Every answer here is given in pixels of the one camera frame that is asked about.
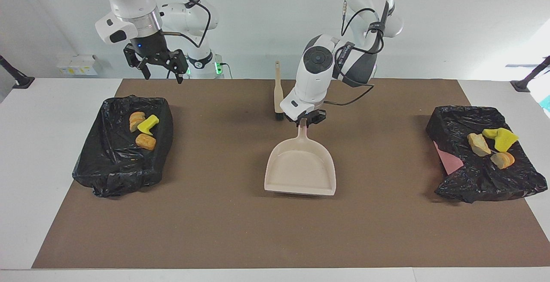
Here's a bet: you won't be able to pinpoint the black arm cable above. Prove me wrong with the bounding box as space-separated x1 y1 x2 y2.
153 0 212 49
323 0 391 107

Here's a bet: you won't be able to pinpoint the black camera stand pole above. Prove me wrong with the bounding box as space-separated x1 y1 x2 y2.
0 54 35 89
510 55 550 93

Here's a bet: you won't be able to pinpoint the white wall socket box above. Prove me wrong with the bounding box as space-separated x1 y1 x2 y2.
56 54 98 76

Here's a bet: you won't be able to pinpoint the brown bread roll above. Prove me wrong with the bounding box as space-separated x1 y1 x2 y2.
135 133 157 151

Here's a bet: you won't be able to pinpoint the black garbage bag lined bin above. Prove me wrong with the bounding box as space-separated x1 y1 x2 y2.
72 95 174 198

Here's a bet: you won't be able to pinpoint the pink box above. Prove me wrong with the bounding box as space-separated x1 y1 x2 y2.
433 141 465 175

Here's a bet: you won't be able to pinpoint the narrow yellow sponge piece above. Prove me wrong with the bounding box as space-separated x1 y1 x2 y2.
493 128 519 153

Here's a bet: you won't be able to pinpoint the beige hand brush black bristles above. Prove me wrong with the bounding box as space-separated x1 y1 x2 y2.
274 61 285 122

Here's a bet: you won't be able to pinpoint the long pale striped croissant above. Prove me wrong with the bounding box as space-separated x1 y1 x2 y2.
467 133 492 157

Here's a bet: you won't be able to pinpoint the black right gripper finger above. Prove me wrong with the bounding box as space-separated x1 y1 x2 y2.
123 44 152 81
165 49 190 85

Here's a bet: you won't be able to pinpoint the pale flaky pastry piece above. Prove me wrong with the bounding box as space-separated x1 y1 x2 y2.
129 111 146 133

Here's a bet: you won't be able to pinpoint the black garbage bag over pink box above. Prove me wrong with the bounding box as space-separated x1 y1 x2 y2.
425 105 549 204

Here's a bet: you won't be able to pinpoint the short tan croissant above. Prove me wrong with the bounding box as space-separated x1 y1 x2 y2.
490 151 515 170

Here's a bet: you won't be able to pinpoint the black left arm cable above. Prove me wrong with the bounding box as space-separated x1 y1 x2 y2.
323 0 391 107

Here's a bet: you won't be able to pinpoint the brown table mat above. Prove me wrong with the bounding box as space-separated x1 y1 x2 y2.
31 78 550 270

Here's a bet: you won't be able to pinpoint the beige plastic dustpan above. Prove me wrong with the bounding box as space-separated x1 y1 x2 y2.
264 119 337 197

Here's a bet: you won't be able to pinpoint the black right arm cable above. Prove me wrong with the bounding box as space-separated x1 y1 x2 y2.
153 0 212 49

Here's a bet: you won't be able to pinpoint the notched yellow sponge piece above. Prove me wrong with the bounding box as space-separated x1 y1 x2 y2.
137 115 160 136

